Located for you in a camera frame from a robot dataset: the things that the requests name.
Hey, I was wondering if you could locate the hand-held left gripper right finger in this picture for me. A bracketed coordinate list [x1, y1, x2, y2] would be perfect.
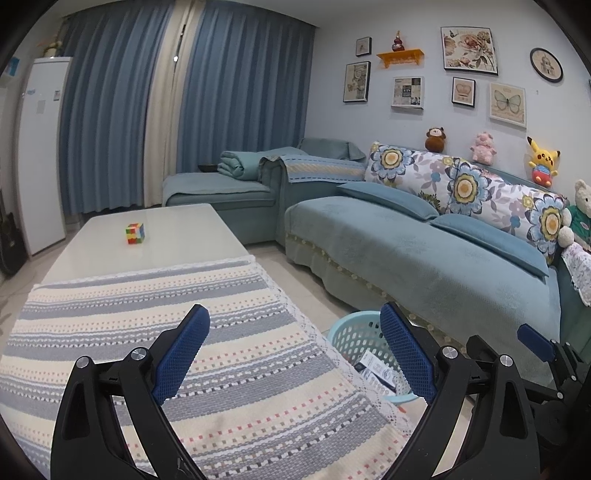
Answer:
[379, 302, 541, 480]

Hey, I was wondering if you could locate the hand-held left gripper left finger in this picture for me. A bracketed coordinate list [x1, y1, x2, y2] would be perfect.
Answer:
[50, 304, 212, 480]

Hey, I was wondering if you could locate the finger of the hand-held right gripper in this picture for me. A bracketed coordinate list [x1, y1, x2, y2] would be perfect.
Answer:
[517, 323, 562, 366]
[465, 335, 503, 366]

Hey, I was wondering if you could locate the blue and white carton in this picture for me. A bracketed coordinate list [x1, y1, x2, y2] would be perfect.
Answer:
[355, 353, 400, 396]

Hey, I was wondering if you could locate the light blue plastic basket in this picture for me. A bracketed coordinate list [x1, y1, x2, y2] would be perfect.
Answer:
[327, 310, 419, 408]

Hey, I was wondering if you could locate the striped woven table cloth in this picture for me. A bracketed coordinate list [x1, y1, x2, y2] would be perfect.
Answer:
[0, 256, 416, 480]

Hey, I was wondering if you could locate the white lace cloth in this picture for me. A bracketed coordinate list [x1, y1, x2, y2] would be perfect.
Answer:
[561, 242, 591, 308]

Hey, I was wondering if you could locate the teal sofa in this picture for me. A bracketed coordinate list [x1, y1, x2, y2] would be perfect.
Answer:
[161, 137, 591, 398]

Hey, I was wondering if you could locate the blue pillow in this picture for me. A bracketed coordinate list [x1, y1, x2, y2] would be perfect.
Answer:
[429, 213, 550, 278]
[337, 181, 440, 221]

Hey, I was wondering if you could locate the white bear plush toy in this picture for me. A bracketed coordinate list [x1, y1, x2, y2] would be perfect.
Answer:
[556, 179, 591, 253]

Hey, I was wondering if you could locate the floral cushion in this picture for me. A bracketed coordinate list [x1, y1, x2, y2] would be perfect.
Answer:
[365, 142, 457, 200]
[443, 159, 571, 267]

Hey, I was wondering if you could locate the yellow plush toy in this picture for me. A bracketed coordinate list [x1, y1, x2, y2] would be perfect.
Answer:
[526, 136, 561, 187]

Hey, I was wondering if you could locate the pink pig plush toy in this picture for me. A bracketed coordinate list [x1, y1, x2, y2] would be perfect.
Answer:
[470, 131, 499, 165]

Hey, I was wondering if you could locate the folded teal blanket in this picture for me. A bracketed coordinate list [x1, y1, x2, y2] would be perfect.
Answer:
[218, 147, 301, 179]

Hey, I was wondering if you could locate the black guitar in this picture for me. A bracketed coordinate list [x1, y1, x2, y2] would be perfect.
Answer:
[0, 189, 29, 278]

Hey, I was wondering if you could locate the striped teal sofa throw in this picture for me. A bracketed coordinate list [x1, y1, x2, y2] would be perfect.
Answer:
[259, 154, 368, 186]

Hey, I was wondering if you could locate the brown monkey plush toy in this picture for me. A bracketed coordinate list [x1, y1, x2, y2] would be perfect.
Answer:
[425, 127, 447, 153]

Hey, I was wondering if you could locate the pale framed butterfly print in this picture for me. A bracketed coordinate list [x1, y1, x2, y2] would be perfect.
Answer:
[488, 82, 527, 128]

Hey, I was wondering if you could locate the white refrigerator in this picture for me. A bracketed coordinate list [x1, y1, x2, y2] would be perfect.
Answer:
[16, 56, 75, 256]

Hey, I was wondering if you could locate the beige curtain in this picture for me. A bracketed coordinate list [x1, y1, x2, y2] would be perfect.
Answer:
[143, 2, 190, 209]

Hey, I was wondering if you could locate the blue curtain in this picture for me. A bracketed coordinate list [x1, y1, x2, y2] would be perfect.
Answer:
[178, 0, 317, 174]
[59, 2, 174, 216]

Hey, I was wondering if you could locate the framed crown picture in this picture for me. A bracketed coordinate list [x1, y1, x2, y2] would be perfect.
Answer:
[451, 77, 476, 109]

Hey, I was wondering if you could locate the white framed collage picture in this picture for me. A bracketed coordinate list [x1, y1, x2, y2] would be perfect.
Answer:
[392, 76, 425, 111]

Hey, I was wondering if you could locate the round black framed picture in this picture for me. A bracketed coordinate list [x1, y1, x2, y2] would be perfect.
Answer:
[529, 47, 564, 83]

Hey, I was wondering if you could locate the black framed portrait picture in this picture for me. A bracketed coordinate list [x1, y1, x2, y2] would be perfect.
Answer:
[343, 61, 372, 103]

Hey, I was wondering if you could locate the large framed flower picture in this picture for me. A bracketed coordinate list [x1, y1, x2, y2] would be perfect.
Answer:
[440, 26, 500, 76]

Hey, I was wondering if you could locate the small plant ornament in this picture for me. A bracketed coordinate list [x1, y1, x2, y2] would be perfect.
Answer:
[39, 28, 66, 59]

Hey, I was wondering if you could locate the orange wall shelf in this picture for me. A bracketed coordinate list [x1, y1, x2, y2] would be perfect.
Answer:
[376, 49, 425, 71]

